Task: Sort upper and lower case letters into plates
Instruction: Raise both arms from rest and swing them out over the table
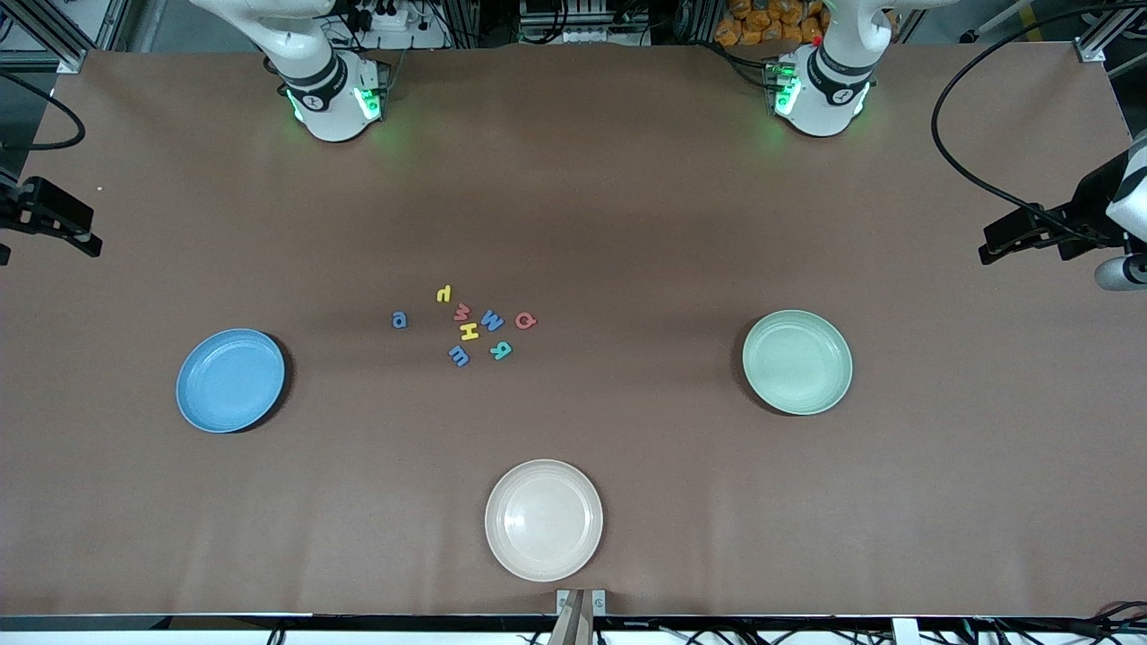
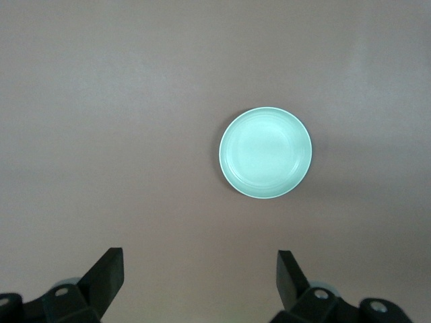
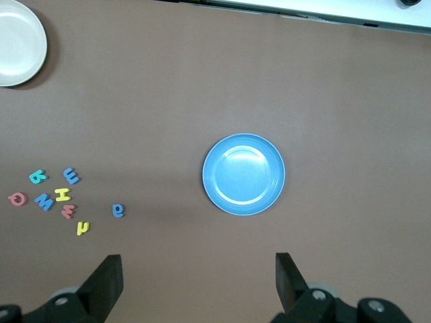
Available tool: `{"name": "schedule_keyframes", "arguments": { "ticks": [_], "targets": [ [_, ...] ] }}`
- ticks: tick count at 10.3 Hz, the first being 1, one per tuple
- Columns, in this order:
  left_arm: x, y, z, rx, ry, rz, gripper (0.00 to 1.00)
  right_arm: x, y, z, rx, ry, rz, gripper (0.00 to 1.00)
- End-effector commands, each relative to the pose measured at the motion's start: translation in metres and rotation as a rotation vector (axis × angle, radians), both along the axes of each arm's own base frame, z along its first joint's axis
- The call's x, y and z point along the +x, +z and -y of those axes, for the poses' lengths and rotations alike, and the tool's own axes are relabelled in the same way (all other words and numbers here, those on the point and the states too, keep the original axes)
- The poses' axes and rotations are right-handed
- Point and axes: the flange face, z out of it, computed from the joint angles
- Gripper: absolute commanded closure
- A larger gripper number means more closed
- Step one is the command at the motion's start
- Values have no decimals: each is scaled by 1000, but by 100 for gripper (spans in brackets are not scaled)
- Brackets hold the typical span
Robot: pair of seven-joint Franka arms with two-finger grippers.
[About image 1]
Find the red capital letter Q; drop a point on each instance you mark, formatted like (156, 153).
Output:
(519, 321)

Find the black equipment rack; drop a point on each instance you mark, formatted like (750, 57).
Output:
(582, 22)

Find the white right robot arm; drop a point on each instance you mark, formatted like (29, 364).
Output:
(327, 116)

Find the teal capital letter R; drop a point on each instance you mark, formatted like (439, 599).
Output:
(499, 352)

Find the blue plate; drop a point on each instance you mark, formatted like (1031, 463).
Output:
(230, 381)

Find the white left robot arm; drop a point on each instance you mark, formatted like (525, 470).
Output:
(824, 107)

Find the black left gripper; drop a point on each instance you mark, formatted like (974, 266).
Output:
(1085, 208)

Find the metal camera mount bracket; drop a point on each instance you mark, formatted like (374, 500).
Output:
(581, 605)

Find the yellow capital letter H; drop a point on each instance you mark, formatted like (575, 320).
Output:
(469, 332)

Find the aluminium frame post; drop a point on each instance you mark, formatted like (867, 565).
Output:
(72, 61)
(1090, 49)

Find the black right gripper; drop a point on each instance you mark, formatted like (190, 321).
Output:
(11, 208)

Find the red lowercase letter w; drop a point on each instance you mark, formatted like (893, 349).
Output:
(462, 313)

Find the blue capital letter M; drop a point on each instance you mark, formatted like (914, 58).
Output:
(492, 321)

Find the beige plate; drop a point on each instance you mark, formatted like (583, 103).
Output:
(544, 520)

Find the blue lowercase letter m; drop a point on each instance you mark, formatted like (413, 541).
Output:
(459, 356)

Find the green plate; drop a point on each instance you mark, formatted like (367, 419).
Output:
(797, 363)

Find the orange snack packets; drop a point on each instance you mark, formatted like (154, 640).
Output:
(762, 22)

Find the white power strip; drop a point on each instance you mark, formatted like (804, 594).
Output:
(408, 36)

